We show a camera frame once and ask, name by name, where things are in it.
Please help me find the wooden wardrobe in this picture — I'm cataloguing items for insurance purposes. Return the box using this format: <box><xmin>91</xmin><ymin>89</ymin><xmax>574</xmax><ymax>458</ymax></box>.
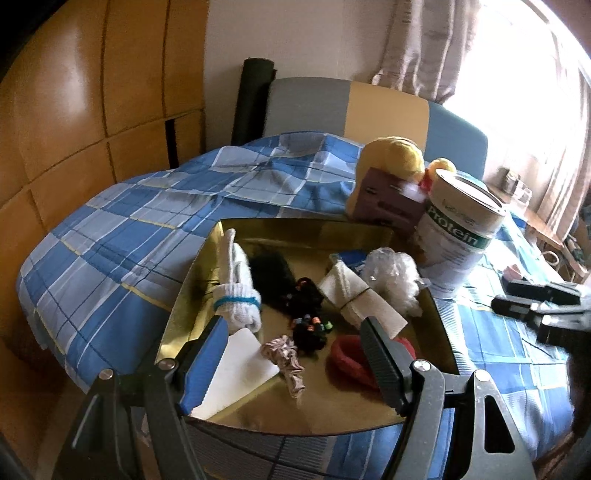
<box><xmin>1</xmin><ymin>1</ymin><xmax>208</xmax><ymax>469</ymax></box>

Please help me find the clear desk organizer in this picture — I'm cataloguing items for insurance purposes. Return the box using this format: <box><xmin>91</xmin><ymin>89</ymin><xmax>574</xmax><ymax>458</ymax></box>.
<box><xmin>501</xmin><ymin>170</ymin><xmax>533</xmax><ymax>205</ymax></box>

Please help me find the black rolled mat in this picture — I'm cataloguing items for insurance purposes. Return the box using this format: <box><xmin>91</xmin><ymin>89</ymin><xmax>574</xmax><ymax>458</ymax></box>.
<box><xmin>230</xmin><ymin>58</ymin><xmax>276</xmax><ymax>146</ymax></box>

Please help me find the clear plastic bag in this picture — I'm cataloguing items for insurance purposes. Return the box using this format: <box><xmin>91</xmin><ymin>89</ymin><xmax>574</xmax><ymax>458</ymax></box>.
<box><xmin>361</xmin><ymin>247</ymin><xmax>425</xmax><ymax>318</ymax></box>

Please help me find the white foam sheet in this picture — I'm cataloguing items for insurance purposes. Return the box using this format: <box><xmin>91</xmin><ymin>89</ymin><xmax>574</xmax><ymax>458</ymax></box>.
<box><xmin>190</xmin><ymin>328</ymin><xmax>280</xmax><ymax>420</ymax></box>

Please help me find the wooden desk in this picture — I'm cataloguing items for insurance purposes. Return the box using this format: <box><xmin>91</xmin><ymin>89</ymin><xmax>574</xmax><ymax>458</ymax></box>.
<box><xmin>487</xmin><ymin>183</ymin><xmax>588</xmax><ymax>283</ymax></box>

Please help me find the colour block headboard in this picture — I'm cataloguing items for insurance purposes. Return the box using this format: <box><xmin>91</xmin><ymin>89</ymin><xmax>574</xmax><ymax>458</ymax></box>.
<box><xmin>263</xmin><ymin>77</ymin><xmax>488</xmax><ymax>180</ymax></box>

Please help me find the blue plaid bedspread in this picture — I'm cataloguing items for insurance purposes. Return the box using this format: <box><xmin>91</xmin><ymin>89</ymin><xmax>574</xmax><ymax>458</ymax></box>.
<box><xmin>16</xmin><ymin>132</ymin><xmax>573</xmax><ymax>459</ymax></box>

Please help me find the yellow giraffe plush toy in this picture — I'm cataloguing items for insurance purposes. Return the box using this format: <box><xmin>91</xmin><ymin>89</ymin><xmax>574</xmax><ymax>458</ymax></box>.
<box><xmin>346</xmin><ymin>136</ymin><xmax>458</xmax><ymax>217</ymax></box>

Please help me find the brown satin scrunchie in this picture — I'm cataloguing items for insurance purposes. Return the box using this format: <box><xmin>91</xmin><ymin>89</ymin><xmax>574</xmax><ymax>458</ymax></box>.
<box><xmin>260</xmin><ymin>335</ymin><xmax>305</xmax><ymax>400</ymax></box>

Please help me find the brown box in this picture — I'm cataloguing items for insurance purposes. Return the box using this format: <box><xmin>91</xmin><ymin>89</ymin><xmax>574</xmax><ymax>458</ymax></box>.
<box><xmin>351</xmin><ymin>168</ymin><xmax>428</xmax><ymax>234</ymax></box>

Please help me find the red knit hat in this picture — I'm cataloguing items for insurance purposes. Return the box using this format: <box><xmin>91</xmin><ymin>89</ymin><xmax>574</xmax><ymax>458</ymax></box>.
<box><xmin>325</xmin><ymin>333</ymin><xmax>417</xmax><ymax>391</ymax></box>

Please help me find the gold tray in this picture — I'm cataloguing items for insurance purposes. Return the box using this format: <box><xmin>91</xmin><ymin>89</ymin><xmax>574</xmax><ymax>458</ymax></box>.
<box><xmin>154</xmin><ymin>217</ymin><xmax>462</xmax><ymax>437</ymax></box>

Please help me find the pink towel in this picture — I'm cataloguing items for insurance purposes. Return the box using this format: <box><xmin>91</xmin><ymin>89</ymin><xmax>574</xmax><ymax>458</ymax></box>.
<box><xmin>503</xmin><ymin>265</ymin><xmax>523</xmax><ymax>281</ymax></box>

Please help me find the white protein powder can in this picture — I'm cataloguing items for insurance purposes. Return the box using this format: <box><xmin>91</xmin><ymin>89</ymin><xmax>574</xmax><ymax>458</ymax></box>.
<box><xmin>415</xmin><ymin>169</ymin><xmax>507</xmax><ymax>299</ymax></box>

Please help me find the blue tissue pack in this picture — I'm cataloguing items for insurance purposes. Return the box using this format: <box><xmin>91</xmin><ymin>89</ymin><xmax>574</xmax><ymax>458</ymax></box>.
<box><xmin>329</xmin><ymin>250</ymin><xmax>368</xmax><ymax>275</ymax></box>

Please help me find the beige cloth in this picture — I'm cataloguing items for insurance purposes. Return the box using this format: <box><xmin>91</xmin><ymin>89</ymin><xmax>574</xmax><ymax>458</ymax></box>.
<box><xmin>318</xmin><ymin>260</ymin><xmax>408</xmax><ymax>340</ymax></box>

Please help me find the pink curtain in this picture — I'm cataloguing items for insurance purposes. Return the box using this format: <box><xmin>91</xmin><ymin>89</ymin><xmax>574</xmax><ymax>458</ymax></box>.
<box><xmin>372</xmin><ymin>0</ymin><xmax>481</xmax><ymax>104</ymax></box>

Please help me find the white knit gloves bundle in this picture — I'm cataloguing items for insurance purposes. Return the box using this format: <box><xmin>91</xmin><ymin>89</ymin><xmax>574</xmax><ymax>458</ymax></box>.
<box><xmin>212</xmin><ymin>228</ymin><xmax>262</xmax><ymax>334</ymax></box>

